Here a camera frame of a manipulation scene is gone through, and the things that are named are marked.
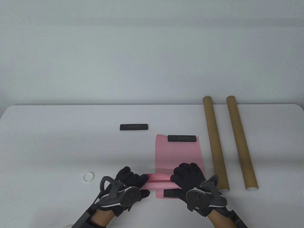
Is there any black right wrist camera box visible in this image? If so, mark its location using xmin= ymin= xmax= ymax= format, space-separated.
xmin=226 ymin=210 xmax=248 ymax=228

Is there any pink paper sheet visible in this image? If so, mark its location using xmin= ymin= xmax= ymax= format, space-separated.
xmin=141 ymin=173 xmax=175 ymax=190
xmin=155 ymin=134 xmax=206 ymax=199

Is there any brown cardboard mailing tube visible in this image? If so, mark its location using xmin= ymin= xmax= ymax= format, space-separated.
xmin=203 ymin=96 xmax=230 ymax=192
xmin=226 ymin=95 xmax=259 ymax=191

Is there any grey hand controller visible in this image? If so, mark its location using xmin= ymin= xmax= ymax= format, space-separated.
xmin=98 ymin=176 xmax=142 ymax=210
xmin=185 ymin=175 xmax=228 ymax=212

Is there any black rectangular paperweight bar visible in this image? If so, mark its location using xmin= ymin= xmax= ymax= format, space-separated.
xmin=163 ymin=189 xmax=183 ymax=198
xmin=167 ymin=135 xmax=197 ymax=143
xmin=119 ymin=123 xmax=149 ymax=131

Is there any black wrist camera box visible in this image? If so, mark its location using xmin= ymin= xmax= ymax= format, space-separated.
xmin=226 ymin=210 xmax=248 ymax=228
xmin=71 ymin=204 xmax=96 ymax=228

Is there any person's left forearm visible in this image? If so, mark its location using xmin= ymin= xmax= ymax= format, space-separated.
xmin=90 ymin=210 xmax=115 ymax=228

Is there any grey left hand controller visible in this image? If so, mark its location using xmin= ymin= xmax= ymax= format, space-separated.
xmin=98 ymin=176 xmax=142 ymax=210

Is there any person's left hand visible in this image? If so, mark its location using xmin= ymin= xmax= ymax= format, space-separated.
xmin=102 ymin=166 xmax=151 ymax=216

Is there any person's right forearm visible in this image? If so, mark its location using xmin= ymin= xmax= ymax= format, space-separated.
xmin=207 ymin=210 xmax=236 ymax=228

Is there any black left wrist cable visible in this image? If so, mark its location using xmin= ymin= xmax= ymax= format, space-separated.
xmin=91 ymin=190 xmax=102 ymax=206

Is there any white plastic tube cap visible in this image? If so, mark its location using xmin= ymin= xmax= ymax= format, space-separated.
xmin=83 ymin=171 xmax=95 ymax=183

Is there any person's right hand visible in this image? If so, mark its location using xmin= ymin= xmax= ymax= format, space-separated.
xmin=170 ymin=162 xmax=227 ymax=217

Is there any grey right hand controller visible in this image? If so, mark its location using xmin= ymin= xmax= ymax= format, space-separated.
xmin=185 ymin=175 xmax=228 ymax=212

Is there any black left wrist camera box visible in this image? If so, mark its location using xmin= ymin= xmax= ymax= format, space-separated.
xmin=71 ymin=204 xmax=96 ymax=228

